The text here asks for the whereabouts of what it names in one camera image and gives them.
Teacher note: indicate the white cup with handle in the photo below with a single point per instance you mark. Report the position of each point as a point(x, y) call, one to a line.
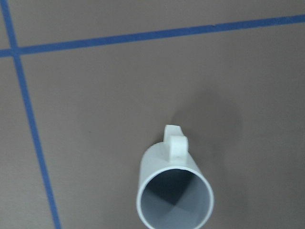
point(172, 191)

